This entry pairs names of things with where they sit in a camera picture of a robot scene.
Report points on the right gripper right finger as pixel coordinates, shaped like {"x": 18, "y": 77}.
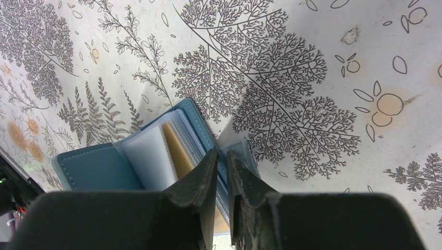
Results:
{"x": 263, "y": 218}

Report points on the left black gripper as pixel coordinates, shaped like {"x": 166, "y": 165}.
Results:
{"x": 17, "y": 193}

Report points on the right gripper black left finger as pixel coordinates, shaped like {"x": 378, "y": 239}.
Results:
{"x": 179, "y": 217}

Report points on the blue leather card holder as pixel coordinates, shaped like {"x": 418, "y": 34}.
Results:
{"x": 140, "y": 161}

